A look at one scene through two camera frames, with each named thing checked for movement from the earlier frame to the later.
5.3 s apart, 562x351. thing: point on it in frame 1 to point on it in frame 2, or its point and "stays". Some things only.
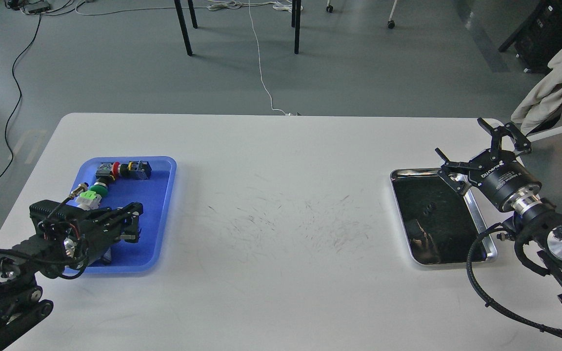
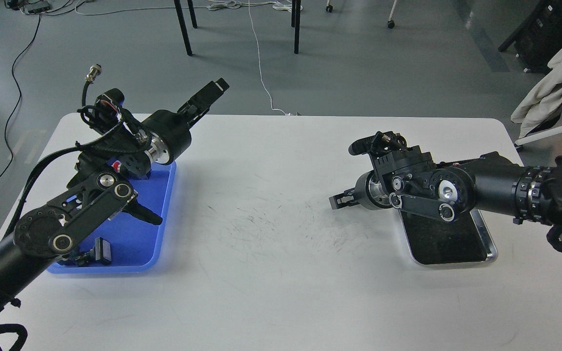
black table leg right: [295, 19] stays
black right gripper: [497, 174] to [368, 192]
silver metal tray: [440, 221] stays
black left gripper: [99, 229] to [170, 127]
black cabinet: [550, 24] stays
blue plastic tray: [153, 195] stays
